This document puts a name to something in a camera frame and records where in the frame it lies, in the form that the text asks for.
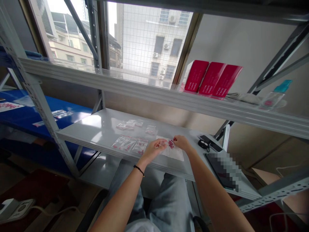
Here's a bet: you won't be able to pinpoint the grey folded cloth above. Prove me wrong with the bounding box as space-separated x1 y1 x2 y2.
226 92 264 105

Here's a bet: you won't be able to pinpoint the black smartphone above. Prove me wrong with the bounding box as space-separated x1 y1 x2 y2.
199 134 224 153

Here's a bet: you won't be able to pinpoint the person's right hand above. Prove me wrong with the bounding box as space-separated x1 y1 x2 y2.
173 135 197 155

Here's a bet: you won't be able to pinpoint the person's left hand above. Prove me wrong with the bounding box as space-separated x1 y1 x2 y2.
141 139 168 167

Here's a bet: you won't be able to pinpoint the blue folded cloth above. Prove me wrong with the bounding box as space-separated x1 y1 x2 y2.
23 50 43 59

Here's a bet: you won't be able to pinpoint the grey metal shelf rack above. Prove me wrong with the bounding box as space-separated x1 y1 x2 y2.
0 0 309 218

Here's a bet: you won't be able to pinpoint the window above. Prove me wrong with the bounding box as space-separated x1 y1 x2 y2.
28 0 201 90

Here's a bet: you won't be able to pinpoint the black round earbud case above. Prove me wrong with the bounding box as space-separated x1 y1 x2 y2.
198 139 211 153

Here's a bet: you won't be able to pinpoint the red carton box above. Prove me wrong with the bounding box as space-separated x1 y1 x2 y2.
212 64 244 99
184 60 210 94
198 62 227 96

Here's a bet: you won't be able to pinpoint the black tablet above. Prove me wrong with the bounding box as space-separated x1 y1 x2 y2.
205 152 242 192

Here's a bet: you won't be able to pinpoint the person's legs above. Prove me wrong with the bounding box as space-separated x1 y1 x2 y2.
98 158 196 232

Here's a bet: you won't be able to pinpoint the white power strip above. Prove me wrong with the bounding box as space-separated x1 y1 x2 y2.
0 198 36 225

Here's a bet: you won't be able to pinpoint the white paper sheet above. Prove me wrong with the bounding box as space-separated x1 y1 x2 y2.
156 135 185 162

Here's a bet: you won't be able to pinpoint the group of bead-filled zip bags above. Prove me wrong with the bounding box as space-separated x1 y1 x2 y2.
111 119 158 155

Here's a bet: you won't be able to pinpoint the clear spray bottle teal cap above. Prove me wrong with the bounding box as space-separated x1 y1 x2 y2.
258 80 293 111

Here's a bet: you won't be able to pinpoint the white cable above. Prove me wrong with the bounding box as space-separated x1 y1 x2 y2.
270 212 309 232

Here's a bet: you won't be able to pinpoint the blue table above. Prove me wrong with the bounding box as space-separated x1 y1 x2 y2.
0 89 98 168

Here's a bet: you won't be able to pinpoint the cardboard box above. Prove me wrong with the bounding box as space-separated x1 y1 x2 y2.
250 167 309 232

